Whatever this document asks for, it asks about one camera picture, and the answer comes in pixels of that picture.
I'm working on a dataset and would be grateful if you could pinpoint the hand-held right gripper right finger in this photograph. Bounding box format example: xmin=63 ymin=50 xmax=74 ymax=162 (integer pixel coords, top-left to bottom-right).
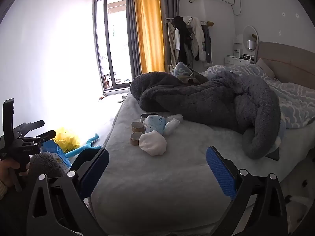
xmin=206 ymin=146 xmax=288 ymax=236

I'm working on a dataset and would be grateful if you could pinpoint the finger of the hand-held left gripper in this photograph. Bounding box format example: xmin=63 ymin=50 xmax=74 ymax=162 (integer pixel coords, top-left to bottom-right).
xmin=13 ymin=120 xmax=45 ymax=136
xmin=21 ymin=129 xmax=57 ymax=151

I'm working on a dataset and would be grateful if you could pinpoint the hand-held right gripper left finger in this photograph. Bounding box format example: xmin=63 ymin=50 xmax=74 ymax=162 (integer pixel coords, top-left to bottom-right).
xmin=26 ymin=148 xmax=110 ymax=236

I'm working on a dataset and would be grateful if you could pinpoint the cardboard tape roll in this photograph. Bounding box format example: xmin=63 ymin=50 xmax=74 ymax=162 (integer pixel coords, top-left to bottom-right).
xmin=131 ymin=121 xmax=145 ymax=133
xmin=129 ymin=132 xmax=144 ymax=146

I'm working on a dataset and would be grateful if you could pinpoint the white plastic wrapper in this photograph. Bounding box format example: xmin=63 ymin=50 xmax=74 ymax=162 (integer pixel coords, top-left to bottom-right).
xmin=163 ymin=118 xmax=180 ymax=136
xmin=167 ymin=114 xmax=183 ymax=124

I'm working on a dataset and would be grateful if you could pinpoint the blue tissue packet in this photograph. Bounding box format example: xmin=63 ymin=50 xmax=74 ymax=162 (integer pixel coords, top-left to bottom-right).
xmin=143 ymin=115 xmax=166 ymax=136

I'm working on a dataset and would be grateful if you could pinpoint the person's left hand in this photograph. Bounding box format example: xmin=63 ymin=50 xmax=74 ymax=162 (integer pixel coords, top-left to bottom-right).
xmin=0 ymin=159 xmax=30 ymax=195

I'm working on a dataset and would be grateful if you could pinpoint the blue printed packet bag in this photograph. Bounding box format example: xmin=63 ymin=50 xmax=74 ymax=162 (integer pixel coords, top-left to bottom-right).
xmin=40 ymin=140 xmax=72 ymax=170

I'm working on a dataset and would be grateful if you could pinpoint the yellow plastic bag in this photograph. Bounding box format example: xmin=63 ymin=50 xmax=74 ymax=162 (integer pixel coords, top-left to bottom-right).
xmin=52 ymin=126 xmax=82 ymax=153

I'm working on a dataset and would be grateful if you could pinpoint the grey fuzzy cloth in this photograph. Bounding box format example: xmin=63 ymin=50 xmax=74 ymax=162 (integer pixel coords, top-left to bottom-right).
xmin=29 ymin=152 xmax=72 ymax=178

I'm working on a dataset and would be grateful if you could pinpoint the blue dinosaur plush toy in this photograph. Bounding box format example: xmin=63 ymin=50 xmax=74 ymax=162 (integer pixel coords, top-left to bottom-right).
xmin=64 ymin=133 xmax=103 ymax=158

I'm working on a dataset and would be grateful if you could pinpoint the bed with grey sheet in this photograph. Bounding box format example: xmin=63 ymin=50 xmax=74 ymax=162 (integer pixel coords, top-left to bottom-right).
xmin=89 ymin=88 xmax=315 ymax=236

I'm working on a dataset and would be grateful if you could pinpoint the dark grey fleece blanket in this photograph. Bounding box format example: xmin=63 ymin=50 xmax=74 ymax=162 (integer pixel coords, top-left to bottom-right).
xmin=129 ymin=71 xmax=281 ymax=159

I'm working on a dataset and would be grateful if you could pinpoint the black and white small box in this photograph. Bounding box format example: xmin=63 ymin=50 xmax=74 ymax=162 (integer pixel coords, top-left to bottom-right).
xmin=140 ymin=113 xmax=159 ymax=123

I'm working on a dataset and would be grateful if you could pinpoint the olive green cloth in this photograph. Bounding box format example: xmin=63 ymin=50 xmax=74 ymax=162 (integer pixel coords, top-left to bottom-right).
xmin=177 ymin=71 xmax=209 ymax=84

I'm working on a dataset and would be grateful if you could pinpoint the blue cloud-print quilt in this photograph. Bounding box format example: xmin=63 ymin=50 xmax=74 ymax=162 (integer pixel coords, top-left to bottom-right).
xmin=171 ymin=61 xmax=315 ymax=161

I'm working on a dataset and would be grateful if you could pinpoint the sliding glass door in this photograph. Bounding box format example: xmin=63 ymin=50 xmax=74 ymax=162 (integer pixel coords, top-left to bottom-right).
xmin=93 ymin=0 xmax=132 ymax=90

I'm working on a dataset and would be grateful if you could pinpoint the white vanity table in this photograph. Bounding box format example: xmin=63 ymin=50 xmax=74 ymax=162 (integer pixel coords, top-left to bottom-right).
xmin=224 ymin=54 xmax=257 ymax=67

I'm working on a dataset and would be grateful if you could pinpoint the beige pillow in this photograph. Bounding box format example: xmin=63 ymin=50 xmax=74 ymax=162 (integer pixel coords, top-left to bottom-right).
xmin=255 ymin=58 xmax=275 ymax=79

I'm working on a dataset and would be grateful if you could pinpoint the white shelf organizer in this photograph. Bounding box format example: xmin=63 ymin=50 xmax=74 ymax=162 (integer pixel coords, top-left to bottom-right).
xmin=233 ymin=34 xmax=245 ymax=57

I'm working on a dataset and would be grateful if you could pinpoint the dark grey hanging garment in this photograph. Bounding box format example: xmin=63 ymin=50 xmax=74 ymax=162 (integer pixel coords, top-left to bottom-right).
xmin=201 ymin=24 xmax=212 ymax=64

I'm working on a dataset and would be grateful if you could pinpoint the beige padded headboard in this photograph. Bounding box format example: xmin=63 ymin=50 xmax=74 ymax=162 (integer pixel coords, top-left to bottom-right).
xmin=256 ymin=41 xmax=315 ymax=90

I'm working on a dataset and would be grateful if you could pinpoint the white table lamp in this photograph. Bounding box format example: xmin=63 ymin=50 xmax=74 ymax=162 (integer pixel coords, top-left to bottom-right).
xmin=246 ymin=40 xmax=255 ymax=61

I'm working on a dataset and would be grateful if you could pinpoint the grey curtain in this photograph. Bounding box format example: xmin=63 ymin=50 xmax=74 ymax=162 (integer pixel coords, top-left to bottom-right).
xmin=161 ymin=0 xmax=181 ymax=67
xmin=126 ymin=0 xmax=143 ymax=82

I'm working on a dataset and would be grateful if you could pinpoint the white hanging jacket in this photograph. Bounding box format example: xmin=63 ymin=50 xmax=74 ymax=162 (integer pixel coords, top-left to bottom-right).
xmin=183 ymin=16 xmax=206 ymax=62

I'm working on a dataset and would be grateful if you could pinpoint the beige hanging coat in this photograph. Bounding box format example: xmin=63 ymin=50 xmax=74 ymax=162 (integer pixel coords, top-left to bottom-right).
xmin=167 ymin=21 xmax=182 ymax=66

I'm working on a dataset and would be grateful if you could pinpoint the round white mirror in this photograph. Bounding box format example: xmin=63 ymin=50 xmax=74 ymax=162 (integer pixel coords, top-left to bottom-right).
xmin=242 ymin=25 xmax=259 ymax=56

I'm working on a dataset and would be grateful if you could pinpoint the black hanging garment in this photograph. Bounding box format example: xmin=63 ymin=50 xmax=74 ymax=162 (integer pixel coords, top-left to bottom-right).
xmin=172 ymin=16 xmax=195 ymax=57

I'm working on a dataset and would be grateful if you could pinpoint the yellow curtain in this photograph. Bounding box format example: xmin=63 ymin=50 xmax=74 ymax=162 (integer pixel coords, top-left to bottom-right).
xmin=133 ymin=0 xmax=165 ymax=73

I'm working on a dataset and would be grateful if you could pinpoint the clothes rack rail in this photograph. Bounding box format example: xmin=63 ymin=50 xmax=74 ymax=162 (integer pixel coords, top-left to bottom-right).
xmin=164 ymin=17 xmax=215 ymax=28

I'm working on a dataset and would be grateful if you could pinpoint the air conditioner cable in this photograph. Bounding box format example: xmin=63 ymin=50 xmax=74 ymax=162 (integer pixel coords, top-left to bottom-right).
xmin=231 ymin=0 xmax=243 ymax=17

